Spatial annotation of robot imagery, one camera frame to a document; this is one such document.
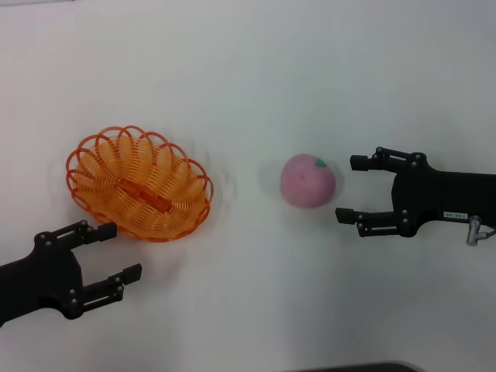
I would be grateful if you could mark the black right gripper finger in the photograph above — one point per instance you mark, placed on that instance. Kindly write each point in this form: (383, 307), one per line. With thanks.
(360, 162)
(346, 215)

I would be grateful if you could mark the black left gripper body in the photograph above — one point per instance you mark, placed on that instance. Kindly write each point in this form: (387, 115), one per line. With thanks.
(42, 275)

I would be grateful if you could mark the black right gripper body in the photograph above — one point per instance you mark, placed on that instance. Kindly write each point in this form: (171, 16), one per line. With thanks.
(434, 197)

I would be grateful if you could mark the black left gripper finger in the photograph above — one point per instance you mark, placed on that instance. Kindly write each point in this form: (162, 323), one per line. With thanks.
(106, 231)
(131, 273)

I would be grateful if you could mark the pink plush peach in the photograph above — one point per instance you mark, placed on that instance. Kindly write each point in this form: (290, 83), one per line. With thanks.
(306, 182)

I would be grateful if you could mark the dark robot torso edge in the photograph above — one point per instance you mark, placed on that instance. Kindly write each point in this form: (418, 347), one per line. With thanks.
(360, 367)

